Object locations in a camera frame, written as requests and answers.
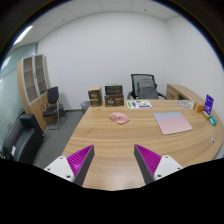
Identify orange small box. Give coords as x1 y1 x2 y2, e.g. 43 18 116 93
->
193 103 204 113

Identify grey waste bin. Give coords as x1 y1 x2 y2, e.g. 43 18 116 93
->
81 101 90 112

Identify black leather sofa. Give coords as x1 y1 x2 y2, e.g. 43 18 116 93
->
3 114 45 164

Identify green small packet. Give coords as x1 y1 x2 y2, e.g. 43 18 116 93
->
209 115 218 126

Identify wooden side cabinet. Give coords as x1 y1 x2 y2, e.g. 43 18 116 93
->
166 84 204 104

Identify brown box lower middle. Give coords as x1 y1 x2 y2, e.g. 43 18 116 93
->
105 94 124 107

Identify ceiling light strip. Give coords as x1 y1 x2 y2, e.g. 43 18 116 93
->
13 26 33 46

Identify brown box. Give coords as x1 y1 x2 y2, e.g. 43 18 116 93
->
105 94 124 107
88 87 102 106

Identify wooden glass-door cabinet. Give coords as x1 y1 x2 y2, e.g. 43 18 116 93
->
17 55 48 130

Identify black visitor chair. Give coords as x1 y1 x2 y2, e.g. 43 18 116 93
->
43 86 67 121

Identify pink computer mouse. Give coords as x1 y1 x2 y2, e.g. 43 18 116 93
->
110 112 129 124

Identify dark box upper middle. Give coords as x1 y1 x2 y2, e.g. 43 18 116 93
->
105 84 123 95

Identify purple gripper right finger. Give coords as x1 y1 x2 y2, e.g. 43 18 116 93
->
134 144 182 184

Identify round white coaster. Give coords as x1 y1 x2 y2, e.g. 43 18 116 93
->
177 100 193 109

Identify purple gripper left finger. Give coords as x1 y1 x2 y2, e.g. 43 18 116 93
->
45 145 95 186

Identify purple standing card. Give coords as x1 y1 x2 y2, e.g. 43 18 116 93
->
204 94 214 115

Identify brown box left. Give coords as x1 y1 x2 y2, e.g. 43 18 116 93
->
88 87 102 106

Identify white green leaflet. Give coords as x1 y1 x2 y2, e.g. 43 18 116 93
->
127 100 152 109

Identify pink gradient mouse pad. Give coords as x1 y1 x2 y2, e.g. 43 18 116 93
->
153 112 192 135

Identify black mesh office chair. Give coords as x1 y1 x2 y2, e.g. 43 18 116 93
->
127 74 166 99

